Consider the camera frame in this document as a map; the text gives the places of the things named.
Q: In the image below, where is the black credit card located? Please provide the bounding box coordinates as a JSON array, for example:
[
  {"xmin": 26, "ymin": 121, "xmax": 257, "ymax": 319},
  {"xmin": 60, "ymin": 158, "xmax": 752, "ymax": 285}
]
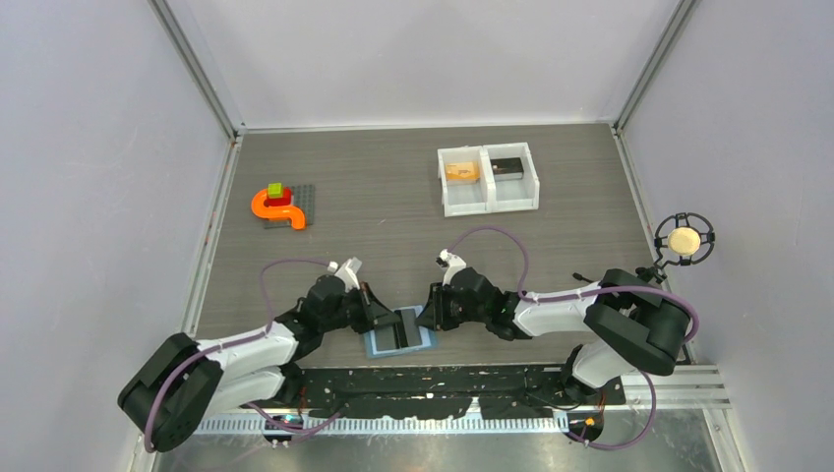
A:
[
  {"xmin": 370, "ymin": 326, "xmax": 401, "ymax": 356},
  {"xmin": 394, "ymin": 308, "xmax": 423, "ymax": 350}
]

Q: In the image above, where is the white two-compartment tray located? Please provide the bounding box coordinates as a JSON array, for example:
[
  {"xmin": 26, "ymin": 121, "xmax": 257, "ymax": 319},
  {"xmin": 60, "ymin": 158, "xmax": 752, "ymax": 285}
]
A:
[{"xmin": 437, "ymin": 143, "xmax": 540, "ymax": 217}]

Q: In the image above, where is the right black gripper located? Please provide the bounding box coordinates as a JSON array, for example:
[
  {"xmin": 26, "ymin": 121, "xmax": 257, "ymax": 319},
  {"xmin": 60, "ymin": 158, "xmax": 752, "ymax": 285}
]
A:
[{"xmin": 416, "ymin": 281, "xmax": 489, "ymax": 331}]

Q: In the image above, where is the black microphone with mount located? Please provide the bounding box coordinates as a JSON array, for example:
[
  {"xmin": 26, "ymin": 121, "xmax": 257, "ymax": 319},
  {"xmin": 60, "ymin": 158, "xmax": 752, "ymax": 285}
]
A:
[{"xmin": 635, "ymin": 211, "xmax": 716, "ymax": 284}]

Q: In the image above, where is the blue card holder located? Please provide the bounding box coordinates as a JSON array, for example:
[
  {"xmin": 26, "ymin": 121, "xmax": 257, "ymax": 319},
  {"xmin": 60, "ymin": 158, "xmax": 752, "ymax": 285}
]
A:
[{"xmin": 364, "ymin": 305, "xmax": 438, "ymax": 359}]

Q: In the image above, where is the black card stack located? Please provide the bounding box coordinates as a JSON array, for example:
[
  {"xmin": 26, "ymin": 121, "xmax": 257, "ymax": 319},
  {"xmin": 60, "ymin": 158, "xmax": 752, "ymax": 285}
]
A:
[{"xmin": 490, "ymin": 156, "xmax": 525, "ymax": 182}]

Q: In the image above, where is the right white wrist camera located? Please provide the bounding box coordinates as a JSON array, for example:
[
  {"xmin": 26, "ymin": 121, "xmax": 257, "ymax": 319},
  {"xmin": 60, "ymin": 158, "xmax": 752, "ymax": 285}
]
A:
[{"xmin": 436, "ymin": 249, "xmax": 467, "ymax": 285}]

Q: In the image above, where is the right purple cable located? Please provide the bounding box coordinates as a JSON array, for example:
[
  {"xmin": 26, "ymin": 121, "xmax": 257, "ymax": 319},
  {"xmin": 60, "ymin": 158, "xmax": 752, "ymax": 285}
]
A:
[{"xmin": 449, "ymin": 225, "xmax": 701, "ymax": 450}]

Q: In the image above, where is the red toy block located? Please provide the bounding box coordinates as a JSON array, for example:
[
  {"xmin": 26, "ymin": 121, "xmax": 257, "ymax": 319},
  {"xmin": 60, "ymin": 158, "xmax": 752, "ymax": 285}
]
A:
[{"xmin": 265, "ymin": 187, "xmax": 293, "ymax": 207}]

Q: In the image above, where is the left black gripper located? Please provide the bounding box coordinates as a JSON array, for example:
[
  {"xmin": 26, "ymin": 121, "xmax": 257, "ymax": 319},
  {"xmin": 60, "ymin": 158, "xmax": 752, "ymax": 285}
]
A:
[{"xmin": 320, "ymin": 281, "xmax": 399, "ymax": 334}]

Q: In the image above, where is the grey building baseplate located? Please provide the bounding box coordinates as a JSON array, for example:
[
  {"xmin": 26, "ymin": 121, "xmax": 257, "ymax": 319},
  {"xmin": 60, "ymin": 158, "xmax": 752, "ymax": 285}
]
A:
[{"xmin": 283, "ymin": 184, "xmax": 316, "ymax": 228}]

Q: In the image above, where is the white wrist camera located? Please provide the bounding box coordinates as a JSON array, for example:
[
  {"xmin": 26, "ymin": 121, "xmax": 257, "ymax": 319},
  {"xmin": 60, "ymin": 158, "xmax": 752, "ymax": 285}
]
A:
[
  {"xmin": 436, "ymin": 249, "xmax": 467, "ymax": 285},
  {"xmin": 328, "ymin": 257, "xmax": 362, "ymax": 292}
]

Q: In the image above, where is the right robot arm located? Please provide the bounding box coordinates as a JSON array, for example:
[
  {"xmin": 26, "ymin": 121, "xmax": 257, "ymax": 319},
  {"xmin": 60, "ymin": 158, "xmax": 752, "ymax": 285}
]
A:
[{"xmin": 417, "ymin": 267, "xmax": 697, "ymax": 404}]

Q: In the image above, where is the green toy cube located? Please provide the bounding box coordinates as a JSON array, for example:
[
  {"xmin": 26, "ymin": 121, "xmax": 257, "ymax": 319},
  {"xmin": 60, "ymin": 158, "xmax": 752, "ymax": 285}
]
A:
[{"xmin": 267, "ymin": 182, "xmax": 284, "ymax": 200}]

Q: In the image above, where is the orange curved toy piece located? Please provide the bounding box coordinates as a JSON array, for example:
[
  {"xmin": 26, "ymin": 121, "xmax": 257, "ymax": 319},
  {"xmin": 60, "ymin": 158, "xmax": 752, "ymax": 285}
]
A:
[{"xmin": 250, "ymin": 189, "xmax": 307, "ymax": 230}]

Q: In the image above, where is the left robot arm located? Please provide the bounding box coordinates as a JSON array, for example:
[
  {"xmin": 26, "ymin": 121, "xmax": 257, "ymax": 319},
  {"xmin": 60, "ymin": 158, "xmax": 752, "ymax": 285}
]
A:
[{"xmin": 117, "ymin": 275, "xmax": 401, "ymax": 452}]

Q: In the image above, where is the orange card stack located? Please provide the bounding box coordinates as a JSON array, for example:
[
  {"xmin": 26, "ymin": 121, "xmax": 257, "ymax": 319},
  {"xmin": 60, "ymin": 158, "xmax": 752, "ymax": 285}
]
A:
[{"xmin": 444, "ymin": 161, "xmax": 481, "ymax": 185}]

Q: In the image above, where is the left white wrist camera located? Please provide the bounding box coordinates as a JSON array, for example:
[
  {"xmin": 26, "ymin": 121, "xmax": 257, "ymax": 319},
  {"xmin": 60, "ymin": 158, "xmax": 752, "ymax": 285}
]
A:
[{"xmin": 328, "ymin": 257, "xmax": 362, "ymax": 292}]

